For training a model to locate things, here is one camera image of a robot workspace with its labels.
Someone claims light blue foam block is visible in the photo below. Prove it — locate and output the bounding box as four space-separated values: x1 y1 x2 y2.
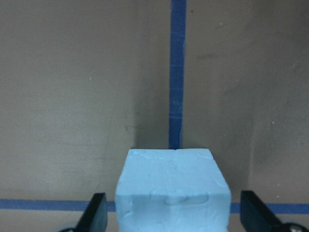
115 148 231 232

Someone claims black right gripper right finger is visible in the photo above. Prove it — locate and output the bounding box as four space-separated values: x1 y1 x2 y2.
240 190 287 232

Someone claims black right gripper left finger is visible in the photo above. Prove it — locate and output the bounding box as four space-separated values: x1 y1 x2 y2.
74 193 107 232

